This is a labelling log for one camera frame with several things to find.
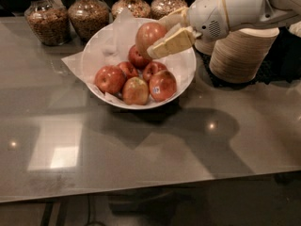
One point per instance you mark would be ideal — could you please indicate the middle left hidden apple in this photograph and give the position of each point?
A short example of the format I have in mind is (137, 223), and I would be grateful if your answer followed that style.
(128, 69)

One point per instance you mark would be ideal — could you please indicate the black mat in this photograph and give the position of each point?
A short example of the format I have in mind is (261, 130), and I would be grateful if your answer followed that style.
(282, 63)

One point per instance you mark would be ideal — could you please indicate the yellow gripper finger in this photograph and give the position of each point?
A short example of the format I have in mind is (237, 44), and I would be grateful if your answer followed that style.
(176, 40)
(177, 18)

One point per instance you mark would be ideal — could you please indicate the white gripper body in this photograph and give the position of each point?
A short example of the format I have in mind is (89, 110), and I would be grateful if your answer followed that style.
(207, 15)

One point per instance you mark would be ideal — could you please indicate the right apple with sticker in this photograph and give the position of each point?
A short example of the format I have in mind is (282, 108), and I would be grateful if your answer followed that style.
(162, 85)

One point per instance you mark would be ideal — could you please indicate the middle right hidden apple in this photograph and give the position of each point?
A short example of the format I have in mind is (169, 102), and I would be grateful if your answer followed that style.
(151, 69)

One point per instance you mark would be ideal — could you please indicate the front yellowish red apple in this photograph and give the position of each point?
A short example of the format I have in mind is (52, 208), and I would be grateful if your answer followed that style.
(135, 91)

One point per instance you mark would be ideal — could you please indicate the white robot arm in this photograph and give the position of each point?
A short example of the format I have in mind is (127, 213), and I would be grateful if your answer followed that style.
(260, 14)

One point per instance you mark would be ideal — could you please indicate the hidden apple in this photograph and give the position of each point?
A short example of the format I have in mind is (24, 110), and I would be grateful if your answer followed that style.
(151, 69)
(128, 69)

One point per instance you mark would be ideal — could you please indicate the cereal jar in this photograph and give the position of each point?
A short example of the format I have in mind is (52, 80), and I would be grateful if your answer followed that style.
(161, 8)
(139, 8)
(49, 21)
(88, 17)

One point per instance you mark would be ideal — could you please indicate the front stack paper bowls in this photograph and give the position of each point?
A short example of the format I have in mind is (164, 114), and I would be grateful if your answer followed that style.
(237, 58)

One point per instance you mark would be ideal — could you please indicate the stack paper bowls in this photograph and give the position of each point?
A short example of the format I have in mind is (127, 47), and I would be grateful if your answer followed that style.
(237, 58)
(205, 47)

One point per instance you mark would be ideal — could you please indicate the white bowl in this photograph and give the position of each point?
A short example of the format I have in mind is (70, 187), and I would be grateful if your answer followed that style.
(185, 66)

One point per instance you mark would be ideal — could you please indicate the back stack paper bowls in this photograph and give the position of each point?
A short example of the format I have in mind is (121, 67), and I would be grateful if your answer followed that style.
(205, 47)

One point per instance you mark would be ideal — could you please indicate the white paper liner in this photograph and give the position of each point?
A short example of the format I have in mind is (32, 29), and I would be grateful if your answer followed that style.
(116, 41)

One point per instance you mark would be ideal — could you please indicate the far left cereal jar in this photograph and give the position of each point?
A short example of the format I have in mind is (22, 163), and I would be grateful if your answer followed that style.
(49, 21)

